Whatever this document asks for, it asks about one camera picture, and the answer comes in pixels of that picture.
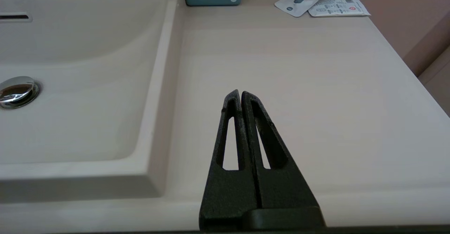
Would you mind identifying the white sachet blue print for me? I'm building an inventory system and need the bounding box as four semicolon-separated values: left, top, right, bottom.
274;0;323;18

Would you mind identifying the white sachet red mark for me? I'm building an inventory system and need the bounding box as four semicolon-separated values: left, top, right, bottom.
308;0;371;17

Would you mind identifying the chrome sink drain stopper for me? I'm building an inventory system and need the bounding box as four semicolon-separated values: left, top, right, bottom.
0;76;41;109

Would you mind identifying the beige sink basin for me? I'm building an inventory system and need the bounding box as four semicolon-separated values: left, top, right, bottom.
0;0;187;204

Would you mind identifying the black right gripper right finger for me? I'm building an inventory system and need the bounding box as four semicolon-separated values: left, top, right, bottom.
241;91;321;209

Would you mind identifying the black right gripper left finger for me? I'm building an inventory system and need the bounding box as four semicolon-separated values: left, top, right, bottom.
199;89;262;232

